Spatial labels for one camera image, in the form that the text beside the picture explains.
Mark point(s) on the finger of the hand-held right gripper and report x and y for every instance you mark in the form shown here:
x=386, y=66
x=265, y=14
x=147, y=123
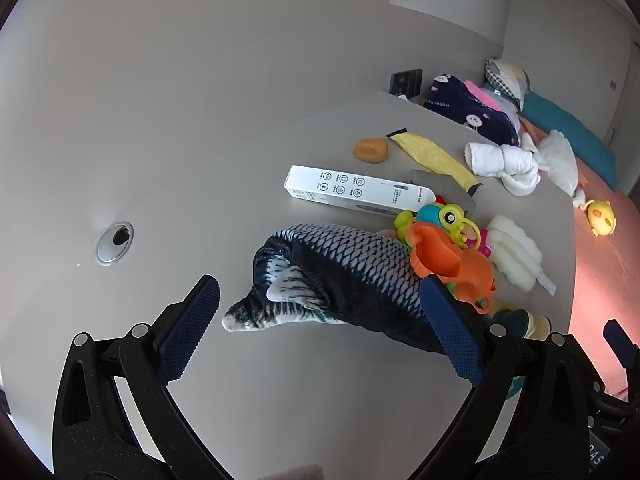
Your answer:
x=614, y=334

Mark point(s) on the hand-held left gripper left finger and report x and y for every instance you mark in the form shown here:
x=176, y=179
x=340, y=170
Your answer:
x=190, y=330

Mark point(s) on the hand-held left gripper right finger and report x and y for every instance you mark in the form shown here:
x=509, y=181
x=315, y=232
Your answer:
x=450, y=330

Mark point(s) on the dark green toy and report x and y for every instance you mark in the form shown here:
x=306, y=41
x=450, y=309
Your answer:
x=515, y=321

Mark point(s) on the orange plastic toy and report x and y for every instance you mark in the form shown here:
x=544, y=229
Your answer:
x=440, y=255

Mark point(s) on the white ribbed plush pad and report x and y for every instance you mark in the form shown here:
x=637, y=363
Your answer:
x=515, y=250

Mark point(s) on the colourful plastic rattle toy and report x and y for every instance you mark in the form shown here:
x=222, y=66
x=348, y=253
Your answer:
x=450, y=217

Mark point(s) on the grey fish plush toy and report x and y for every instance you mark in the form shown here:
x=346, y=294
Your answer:
x=340, y=265

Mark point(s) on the white knotted towel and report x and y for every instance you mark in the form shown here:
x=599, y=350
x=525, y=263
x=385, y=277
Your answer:
x=495, y=160

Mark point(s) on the yellow packet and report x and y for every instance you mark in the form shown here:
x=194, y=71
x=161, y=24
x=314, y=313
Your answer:
x=430, y=152

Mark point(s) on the white cardboard box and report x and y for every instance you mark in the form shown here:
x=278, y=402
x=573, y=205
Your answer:
x=340, y=185

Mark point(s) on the small orange plush toy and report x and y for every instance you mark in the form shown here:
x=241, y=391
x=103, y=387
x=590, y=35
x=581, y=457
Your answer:
x=371, y=150

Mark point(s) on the pink bed sheet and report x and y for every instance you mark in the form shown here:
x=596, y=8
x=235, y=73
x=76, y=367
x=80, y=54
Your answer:
x=600, y=275

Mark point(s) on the yellow chick plush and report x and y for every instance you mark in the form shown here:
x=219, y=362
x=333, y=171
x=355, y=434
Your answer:
x=601, y=216

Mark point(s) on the white goose plush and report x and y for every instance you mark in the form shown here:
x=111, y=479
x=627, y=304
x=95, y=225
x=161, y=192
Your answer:
x=557, y=160

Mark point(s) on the teal pillow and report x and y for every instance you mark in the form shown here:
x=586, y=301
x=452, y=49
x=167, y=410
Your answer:
x=565, y=125

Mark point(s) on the navy printed blanket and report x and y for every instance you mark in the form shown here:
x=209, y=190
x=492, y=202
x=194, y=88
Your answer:
x=475, y=115

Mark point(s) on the pink blanket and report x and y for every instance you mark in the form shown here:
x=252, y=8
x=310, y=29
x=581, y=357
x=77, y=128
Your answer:
x=481, y=92

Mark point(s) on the checked patchwork pillow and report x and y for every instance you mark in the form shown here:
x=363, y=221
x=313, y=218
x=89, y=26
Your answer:
x=505, y=77

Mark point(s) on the black wall panel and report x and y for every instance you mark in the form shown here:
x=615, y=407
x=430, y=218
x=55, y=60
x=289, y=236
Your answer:
x=406, y=82

